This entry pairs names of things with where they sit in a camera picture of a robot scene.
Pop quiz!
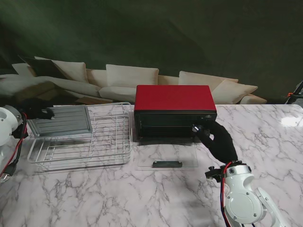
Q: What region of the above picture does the red toaster oven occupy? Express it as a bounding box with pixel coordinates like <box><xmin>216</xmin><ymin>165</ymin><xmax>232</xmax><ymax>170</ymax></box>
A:
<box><xmin>134</xmin><ymin>84</ymin><xmax>218</xmax><ymax>145</ymax></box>

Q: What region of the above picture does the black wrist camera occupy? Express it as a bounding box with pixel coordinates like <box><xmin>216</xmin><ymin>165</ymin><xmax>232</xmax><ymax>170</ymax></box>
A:
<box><xmin>205</xmin><ymin>166</ymin><xmax>224</xmax><ymax>183</ymax></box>
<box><xmin>10</xmin><ymin>127</ymin><xmax>28</xmax><ymax>140</ymax></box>

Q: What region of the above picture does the white wire dish rack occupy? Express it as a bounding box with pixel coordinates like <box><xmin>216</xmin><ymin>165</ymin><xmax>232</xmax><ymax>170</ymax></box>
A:
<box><xmin>27</xmin><ymin>102</ymin><xmax>133</xmax><ymax>171</ymax></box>

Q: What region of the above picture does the red black arm cable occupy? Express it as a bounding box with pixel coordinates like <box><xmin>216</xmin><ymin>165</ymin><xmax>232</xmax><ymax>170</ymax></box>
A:
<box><xmin>0</xmin><ymin>112</ymin><xmax>29</xmax><ymax>185</ymax></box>
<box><xmin>219</xmin><ymin>163</ymin><xmax>234</xmax><ymax>227</ymax></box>

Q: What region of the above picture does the dark brown sofa cushion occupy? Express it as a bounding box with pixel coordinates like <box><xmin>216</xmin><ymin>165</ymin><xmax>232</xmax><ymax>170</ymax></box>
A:
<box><xmin>18</xmin><ymin>56</ymin><xmax>69</xmax><ymax>80</ymax></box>

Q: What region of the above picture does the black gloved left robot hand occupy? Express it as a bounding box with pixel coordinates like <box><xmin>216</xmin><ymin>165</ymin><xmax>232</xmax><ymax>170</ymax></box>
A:
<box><xmin>20</xmin><ymin>98</ymin><xmax>55</xmax><ymax>121</ymax></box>

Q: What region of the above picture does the silver ribbed baking tray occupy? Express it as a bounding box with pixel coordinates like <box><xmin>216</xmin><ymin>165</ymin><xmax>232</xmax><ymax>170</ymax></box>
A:
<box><xmin>27</xmin><ymin>105</ymin><xmax>93</xmax><ymax>138</ymax></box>

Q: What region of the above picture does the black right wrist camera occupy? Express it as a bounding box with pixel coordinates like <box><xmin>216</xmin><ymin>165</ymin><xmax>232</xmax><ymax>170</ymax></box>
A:
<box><xmin>205</xmin><ymin>166</ymin><xmax>224</xmax><ymax>183</ymax></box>

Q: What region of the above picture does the beige sofa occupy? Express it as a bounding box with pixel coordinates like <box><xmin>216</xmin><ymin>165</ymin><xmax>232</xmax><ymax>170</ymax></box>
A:
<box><xmin>0</xmin><ymin>56</ymin><xmax>268</xmax><ymax>106</ymax></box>

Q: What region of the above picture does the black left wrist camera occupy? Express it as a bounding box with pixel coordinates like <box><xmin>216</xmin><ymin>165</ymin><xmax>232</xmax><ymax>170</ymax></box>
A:
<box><xmin>10</xmin><ymin>127</ymin><xmax>28</xmax><ymax>140</ymax></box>

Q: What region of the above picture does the long cream sofa seat cushion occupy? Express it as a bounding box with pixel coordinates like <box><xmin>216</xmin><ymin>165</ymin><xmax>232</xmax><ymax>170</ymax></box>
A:
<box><xmin>0</xmin><ymin>74</ymin><xmax>101</xmax><ymax>97</ymax></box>

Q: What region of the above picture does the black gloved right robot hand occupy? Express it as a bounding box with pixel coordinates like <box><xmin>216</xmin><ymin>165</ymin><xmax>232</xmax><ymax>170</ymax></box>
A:
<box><xmin>191</xmin><ymin>120</ymin><xmax>239</xmax><ymax>164</ymax></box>

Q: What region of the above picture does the black stand with orange clip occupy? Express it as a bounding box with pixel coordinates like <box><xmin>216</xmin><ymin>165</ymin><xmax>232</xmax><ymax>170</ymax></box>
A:
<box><xmin>283</xmin><ymin>80</ymin><xmax>303</xmax><ymax>105</ymax></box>

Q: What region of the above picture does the red black right arm cable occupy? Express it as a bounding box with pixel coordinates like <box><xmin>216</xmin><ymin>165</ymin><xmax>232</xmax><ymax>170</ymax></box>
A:
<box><xmin>219</xmin><ymin>163</ymin><xmax>234</xmax><ymax>227</ymax></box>

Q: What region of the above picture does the red black left arm cable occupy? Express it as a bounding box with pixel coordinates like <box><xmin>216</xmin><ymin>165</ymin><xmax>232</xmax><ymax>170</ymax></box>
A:
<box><xmin>0</xmin><ymin>112</ymin><xmax>29</xmax><ymax>185</ymax></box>

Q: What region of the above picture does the glass oven door black handle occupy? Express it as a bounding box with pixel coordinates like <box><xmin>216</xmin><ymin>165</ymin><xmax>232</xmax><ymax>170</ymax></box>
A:
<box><xmin>136</xmin><ymin>144</ymin><xmax>199</xmax><ymax>171</ymax></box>

